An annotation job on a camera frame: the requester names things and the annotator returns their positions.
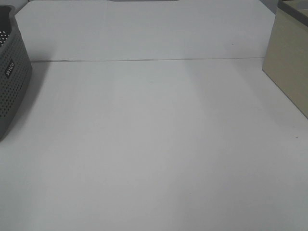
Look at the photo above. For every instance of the beige storage box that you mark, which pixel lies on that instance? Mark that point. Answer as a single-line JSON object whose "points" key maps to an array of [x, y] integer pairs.
{"points": [[286, 59]]}

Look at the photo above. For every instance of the grey perforated plastic basket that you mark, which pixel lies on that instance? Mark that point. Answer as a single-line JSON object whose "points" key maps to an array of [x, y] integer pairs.
{"points": [[15, 67]]}

